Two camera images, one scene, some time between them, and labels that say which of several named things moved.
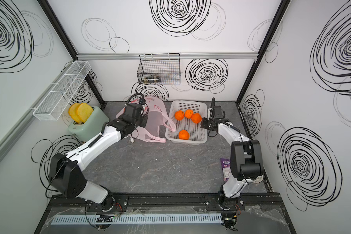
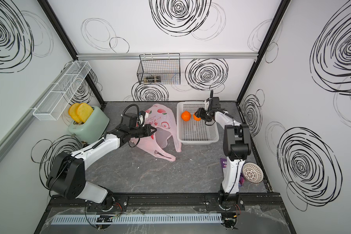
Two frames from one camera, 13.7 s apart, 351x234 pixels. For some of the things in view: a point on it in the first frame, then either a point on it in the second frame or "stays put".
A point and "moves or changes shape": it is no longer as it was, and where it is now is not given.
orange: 179,115 -> 185,115
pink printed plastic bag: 157,118 moves or changes shape
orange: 188,113 -> 196,118
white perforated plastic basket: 185,116 moves or changes shape
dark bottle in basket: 152,79 stays put
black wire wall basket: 160,69 stays put
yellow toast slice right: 84,110 stays put
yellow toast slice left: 72,111 stays put
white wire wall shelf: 62,91 stays put
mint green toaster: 91,127 stays put
